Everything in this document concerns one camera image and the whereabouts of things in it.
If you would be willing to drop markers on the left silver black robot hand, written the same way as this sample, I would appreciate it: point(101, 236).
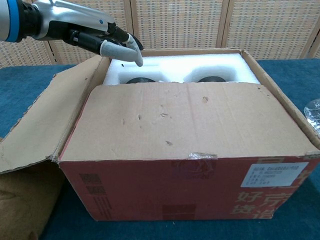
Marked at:
point(75, 17)

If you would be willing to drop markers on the red cardboard box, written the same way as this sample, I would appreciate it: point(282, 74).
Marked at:
point(175, 120)

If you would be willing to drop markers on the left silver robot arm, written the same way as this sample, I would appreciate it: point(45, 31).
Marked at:
point(6, 20)

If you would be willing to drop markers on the white foam insert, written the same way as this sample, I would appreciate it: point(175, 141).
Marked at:
point(175, 66)

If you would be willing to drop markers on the black tea pitcher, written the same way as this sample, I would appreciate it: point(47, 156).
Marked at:
point(140, 80)

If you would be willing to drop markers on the woven bamboo folding screen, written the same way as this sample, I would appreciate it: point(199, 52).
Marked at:
point(200, 22)

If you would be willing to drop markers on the black teapot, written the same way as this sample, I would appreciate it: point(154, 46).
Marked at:
point(211, 79)

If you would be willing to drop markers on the brown plush capybara toy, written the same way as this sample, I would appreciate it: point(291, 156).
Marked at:
point(25, 200)

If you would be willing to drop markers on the clear plastic wrap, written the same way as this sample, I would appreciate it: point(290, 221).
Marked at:
point(313, 115)

